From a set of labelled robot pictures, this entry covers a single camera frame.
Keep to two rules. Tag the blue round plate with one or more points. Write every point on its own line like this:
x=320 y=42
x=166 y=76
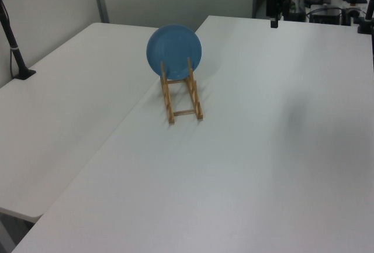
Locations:
x=172 y=45

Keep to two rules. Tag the black camera stand clamp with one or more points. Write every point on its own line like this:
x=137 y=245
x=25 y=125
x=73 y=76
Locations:
x=366 y=16

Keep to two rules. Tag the wooden plate rack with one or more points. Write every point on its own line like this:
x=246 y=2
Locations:
x=169 y=101

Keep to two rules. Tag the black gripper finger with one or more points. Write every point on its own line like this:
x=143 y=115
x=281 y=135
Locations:
x=287 y=10
x=274 y=24

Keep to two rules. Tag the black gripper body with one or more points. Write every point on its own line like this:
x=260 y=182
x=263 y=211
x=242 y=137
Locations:
x=277 y=1

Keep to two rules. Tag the black electronics box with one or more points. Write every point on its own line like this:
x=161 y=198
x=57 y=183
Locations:
x=325 y=16

